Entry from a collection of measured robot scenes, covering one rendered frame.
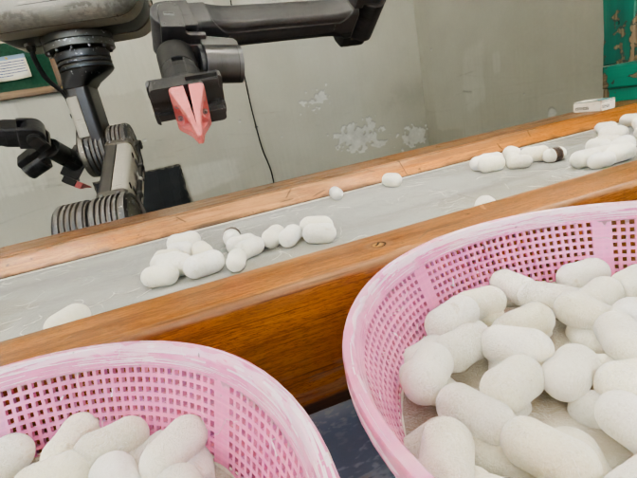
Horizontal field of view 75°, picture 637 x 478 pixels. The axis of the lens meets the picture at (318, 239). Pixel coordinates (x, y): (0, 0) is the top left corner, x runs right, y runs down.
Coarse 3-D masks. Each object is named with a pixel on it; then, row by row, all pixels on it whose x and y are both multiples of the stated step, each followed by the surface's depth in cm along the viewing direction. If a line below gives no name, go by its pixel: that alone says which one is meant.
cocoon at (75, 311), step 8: (72, 304) 31; (80, 304) 31; (64, 312) 30; (72, 312) 30; (80, 312) 31; (88, 312) 31; (48, 320) 29; (56, 320) 29; (64, 320) 29; (72, 320) 30
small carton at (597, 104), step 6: (576, 102) 82; (582, 102) 81; (588, 102) 80; (594, 102) 79; (600, 102) 78; (606, 102) 78; (612, 102) 78; (576, 108) 82; (582, 108) 81; (588, 108) 80; (594, 108) 79; (600, 108) 78; (606, 108) 78
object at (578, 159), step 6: (582, 150) 49; (588, 150) 49; (594, 150) 49; (576, 156) 49; (582, 156) 48; (588, 156) 48; (570, 162) 49; (576, 162) 49; (582, 162) 48; (576, 168) 49
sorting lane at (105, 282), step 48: (576, 144) 64; (384, 192) 58; (432, 192) 52; (480, 192) 48; (336, 240) 41; (0, 288) 48; (48, 288) 44; (96, 288) 41; (144, 288) 38; (0, 336) 33
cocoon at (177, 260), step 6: (162, 258) 39; (168, 258) 38; (174, 258) 38; (180, 258) 38; (186, 258) 38; (156, 264) 38; (162, 264) 38; (174, 264) 38; (180, 264) 38; (180, 270) 38
